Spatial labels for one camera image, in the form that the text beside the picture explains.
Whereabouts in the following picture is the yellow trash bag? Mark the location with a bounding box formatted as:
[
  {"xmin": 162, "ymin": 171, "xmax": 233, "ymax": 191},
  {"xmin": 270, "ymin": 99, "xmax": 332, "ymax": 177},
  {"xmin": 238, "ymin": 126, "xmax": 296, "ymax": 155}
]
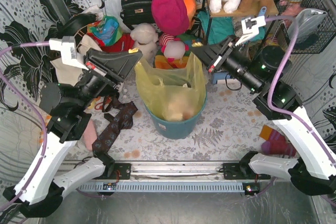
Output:
[{"xmin": 135, "ymin": 53, "xmax": 206, "ymax": 122}]

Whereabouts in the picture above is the teal trash bin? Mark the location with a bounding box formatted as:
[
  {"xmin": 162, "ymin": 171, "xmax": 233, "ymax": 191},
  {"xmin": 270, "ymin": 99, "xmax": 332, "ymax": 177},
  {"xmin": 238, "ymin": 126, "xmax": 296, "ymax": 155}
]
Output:
[{"xmin": 145, "ymin": 97, "xmax": 207, "ymax": 140}]

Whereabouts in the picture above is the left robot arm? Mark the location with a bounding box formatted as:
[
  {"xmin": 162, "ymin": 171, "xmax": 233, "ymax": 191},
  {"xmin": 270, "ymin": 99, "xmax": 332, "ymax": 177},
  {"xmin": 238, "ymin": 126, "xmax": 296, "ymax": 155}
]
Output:
[{"xmin": 3, "ymin": 49, "xmax": 142, "ymax": 218}]

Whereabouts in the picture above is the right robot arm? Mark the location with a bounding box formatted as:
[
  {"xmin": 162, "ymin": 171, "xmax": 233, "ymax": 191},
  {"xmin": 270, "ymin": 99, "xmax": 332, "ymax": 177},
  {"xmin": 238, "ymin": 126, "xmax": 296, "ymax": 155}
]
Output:
[{"xmin": 191, "ymin": 36, "xmax": 335, "ymax": 196}]

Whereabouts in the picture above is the colourful printed bag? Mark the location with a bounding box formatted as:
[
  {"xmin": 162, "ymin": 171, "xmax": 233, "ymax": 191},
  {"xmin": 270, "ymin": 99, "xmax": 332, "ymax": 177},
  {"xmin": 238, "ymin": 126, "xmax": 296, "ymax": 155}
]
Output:
[{"xmin": 87, "ymin": 16, "xmax": 123, "ymax": 47}]

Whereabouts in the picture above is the rainbow striped bag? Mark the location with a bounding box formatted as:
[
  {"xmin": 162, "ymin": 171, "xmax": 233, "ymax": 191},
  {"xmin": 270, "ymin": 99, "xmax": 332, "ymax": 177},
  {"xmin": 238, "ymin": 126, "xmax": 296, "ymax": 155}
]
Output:
[{"xmin": 154, "ymin": 34, "xmax": 202, "ymax": 70}]

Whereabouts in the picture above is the cream canvas tote bag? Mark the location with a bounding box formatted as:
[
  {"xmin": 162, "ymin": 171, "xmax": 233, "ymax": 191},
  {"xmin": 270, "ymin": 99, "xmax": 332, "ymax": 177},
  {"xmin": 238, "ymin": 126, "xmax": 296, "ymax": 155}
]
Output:
[{"xmin": 51, "ymin": 35, "xmax": 102, "ymax": 87}]

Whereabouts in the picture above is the magenta fabric bag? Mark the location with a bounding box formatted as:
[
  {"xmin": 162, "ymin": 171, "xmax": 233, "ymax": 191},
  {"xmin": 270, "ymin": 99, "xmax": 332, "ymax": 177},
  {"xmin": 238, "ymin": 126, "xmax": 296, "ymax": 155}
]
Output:
[{"xmin": 151, "ymin": 0, "xmax": 189, "ymax": 36}]

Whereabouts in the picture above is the teal folded cloth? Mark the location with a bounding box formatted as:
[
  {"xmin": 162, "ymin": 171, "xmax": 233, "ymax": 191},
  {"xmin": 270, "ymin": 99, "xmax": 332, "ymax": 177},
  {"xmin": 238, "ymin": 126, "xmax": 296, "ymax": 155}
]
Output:
[{"xmin": 197, "ymin": 10, "xmax": 266, "ymax": 49}]

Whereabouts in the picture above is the red cloth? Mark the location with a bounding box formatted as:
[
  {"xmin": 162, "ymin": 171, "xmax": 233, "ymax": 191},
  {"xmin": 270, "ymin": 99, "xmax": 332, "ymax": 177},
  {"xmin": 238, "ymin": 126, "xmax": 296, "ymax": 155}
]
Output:
[{"xmin": 101, "ymin": 33, "xmax": 135, "ymax": 53}]

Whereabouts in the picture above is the pink white plush doll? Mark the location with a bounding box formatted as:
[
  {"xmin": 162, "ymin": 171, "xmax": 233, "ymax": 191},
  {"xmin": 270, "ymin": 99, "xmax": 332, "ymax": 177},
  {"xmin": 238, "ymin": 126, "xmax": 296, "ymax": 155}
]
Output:
[{"xmin": 159, "ymin": 33, "xmax": 189, "ymax": 62}]

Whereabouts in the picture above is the brown patterned necktie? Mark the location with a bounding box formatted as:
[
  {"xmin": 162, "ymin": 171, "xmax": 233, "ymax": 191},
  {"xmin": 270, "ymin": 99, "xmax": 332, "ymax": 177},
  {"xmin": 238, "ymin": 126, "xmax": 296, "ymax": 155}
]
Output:
[{"xmin": 92, "ymin": 97, "xmax": 138, "ymax": 156}]

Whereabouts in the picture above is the orange plush toy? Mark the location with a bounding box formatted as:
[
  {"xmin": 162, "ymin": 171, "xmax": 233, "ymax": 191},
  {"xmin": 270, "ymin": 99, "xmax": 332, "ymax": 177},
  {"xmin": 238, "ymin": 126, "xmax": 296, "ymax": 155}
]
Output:
[{"xmin": 183, "ymin": 0, "xmax": 196, "ymax": 28}]

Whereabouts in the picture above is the black leather handbag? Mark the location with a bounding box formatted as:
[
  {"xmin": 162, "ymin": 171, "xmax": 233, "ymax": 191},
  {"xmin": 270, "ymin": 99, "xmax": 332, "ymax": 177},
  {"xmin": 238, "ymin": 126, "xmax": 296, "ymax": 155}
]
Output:
[{"xmin": 120, "ymin": 0, "xmax": 155, "ymax": 30}]

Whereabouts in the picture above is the wooden metal shelf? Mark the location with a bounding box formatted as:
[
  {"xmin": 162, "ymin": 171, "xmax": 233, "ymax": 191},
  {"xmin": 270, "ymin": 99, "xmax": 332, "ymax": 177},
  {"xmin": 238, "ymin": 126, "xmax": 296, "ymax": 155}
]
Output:
[{"xmin": 197, "ymin": 0, "xmax": 280, "ymax": 69}]

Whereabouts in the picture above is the pink cloth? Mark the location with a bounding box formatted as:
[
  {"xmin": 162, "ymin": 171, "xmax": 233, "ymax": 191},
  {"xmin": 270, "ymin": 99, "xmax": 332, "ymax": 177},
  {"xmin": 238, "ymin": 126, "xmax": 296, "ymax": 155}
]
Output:
[{"xmin": 83, "ymin": 120, "xmax": 97, "ymax": 151}]

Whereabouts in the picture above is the silver foil pouch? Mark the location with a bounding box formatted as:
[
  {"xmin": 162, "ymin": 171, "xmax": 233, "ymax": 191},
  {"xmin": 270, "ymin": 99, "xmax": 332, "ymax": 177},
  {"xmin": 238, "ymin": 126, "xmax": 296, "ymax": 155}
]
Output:
[{"xmin": 295, "ymin": 8, "xmax": 328, "ymax": 42}]

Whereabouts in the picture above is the purple red sock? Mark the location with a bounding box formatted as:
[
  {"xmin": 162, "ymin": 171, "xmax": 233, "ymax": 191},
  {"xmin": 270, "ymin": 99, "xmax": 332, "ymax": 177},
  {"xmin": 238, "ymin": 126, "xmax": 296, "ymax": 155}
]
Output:
[{"xmin": 259, "ymin": 125, "xmax": 297, "ymax": 157}]

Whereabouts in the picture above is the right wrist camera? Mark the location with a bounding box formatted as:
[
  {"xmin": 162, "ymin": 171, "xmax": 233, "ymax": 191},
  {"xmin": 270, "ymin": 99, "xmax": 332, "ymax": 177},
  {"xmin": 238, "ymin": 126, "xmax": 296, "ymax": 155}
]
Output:
[{"xmin": 235, "ymin": 16, "xmax": 266, "ymax": 47}]

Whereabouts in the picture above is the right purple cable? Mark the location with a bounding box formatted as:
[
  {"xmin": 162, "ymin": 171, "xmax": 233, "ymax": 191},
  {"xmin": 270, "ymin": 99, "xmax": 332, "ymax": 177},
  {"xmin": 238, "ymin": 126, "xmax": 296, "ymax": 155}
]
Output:
[{"xmin": 262, "ymin": 15, "xmax": 336, "ymax": 208}]

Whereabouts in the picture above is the purple cable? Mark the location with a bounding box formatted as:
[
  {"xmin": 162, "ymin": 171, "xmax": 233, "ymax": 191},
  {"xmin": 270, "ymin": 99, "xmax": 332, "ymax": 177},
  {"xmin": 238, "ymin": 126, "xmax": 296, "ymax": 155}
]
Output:
[
  {"xmin": 0, "ymin": 40, "xmax": 106, "ymax": 211},
  {"xmin": 262, "ymin": 15, "xmax": 336, "ymax": 208}
]

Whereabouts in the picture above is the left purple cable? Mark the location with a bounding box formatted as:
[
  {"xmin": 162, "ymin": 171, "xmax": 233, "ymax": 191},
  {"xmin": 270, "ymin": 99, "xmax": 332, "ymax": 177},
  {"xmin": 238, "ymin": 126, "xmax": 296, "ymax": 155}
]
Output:
[{"xmin": 0, "ymin": 40, "xmax": 106, "ymax": 211}]

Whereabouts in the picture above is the black wire basket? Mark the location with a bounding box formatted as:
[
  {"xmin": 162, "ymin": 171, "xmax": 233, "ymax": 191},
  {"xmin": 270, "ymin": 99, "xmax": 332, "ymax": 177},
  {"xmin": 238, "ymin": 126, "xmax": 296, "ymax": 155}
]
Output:
[{"xmin": 275, "ymin": 0, "xmax": 335, "ymax": 54}]

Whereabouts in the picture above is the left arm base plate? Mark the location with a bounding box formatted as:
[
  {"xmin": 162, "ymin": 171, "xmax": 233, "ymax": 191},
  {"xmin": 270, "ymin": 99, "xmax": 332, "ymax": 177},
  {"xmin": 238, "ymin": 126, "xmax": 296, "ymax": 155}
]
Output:
[{"xmin": 101, "ymin": 163, "xmax": 131, "ymax": 180}]

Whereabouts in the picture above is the aluminium front rail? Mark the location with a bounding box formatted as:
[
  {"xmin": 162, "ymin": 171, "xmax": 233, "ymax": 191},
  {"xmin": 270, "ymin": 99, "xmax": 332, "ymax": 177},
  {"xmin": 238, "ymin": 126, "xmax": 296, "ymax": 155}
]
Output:
[{"xmin": 38, "ymin": 160, "xmax": 322, "ymax": 182}]

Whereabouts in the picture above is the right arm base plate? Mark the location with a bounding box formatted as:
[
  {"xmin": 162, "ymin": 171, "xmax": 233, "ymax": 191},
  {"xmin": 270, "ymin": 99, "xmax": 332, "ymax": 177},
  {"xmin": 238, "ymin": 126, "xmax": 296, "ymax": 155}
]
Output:
[{"xmin": 218, "ymin": 163, "xmax": 271, "ymax": 181}]

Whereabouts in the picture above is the grey cable duct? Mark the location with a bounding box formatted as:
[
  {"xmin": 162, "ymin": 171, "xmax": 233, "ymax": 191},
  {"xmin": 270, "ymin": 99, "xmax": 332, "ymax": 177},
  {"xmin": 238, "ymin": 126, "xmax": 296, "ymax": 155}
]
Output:
[{"xmin": 79, "ymin": 182, "xmax": 244, "ymax": 193}]

